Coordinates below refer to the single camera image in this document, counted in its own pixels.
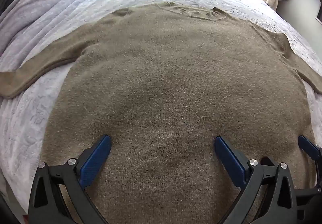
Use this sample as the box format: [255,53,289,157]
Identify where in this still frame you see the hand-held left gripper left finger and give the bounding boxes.
[28,135,112,224]

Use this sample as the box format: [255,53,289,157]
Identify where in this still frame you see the lilac fleece blanket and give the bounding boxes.
[0,0,85,56]

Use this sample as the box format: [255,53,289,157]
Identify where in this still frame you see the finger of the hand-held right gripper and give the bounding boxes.
[296,187,322,215]
[297,135,322,185]

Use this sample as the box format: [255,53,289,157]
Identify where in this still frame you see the brown knit sweater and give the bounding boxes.
[0,1,322,224]

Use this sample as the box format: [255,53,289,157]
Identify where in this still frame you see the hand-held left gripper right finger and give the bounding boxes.
[214,135,299,224]

